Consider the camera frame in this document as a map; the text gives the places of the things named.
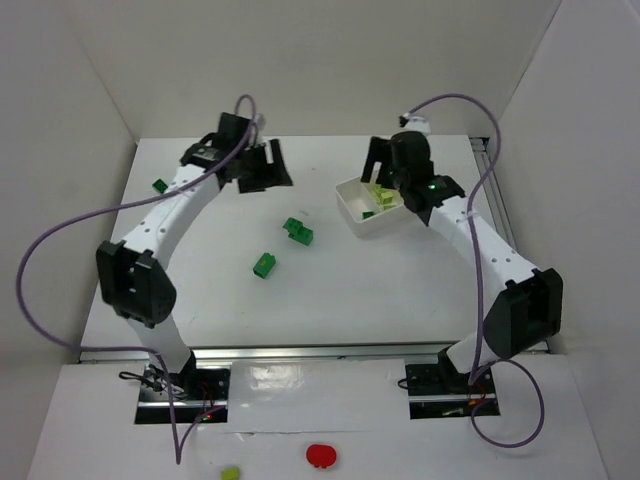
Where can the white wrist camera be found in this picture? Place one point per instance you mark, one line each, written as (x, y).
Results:
(260, 122)
(413, 122)

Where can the tall green number lego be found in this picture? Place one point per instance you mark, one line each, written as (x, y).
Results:
(264, 265)

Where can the red round lego piece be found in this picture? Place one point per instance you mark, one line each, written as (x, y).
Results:
(321, 456)

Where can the dark green stacked lego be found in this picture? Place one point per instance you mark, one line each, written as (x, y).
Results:
(298, 232)

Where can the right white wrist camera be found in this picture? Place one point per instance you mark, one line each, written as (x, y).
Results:
(413, 122)

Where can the white divided plastic bin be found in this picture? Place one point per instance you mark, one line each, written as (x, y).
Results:
(361, 213)

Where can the aluminium rail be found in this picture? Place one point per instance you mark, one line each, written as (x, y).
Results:
(337, 351)
(480, 147)

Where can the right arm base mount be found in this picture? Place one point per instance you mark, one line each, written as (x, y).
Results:
(430, 398)

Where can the aluminium rail front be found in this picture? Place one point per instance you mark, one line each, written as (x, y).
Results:
(337, 351)

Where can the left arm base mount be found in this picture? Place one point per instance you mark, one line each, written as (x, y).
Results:
(208, 395)

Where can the light green lego brick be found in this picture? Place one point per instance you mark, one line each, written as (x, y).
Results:
(386, 199)

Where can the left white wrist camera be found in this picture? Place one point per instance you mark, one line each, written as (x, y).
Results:
(260, 122)

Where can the small dark green lego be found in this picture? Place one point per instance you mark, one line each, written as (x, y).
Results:
(160, 186)

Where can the light green floor lego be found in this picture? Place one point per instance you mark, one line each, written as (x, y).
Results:
(230, 473)

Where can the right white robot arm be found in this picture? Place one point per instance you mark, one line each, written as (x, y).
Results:
(522, 304)

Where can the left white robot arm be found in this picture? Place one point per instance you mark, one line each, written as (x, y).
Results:
(132, 272)

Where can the aluminium rail right side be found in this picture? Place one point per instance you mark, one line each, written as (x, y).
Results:
(480, 147)

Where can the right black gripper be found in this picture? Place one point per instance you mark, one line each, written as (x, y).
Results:
(382, 163)

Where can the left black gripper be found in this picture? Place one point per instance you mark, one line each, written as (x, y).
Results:
(257, 167)

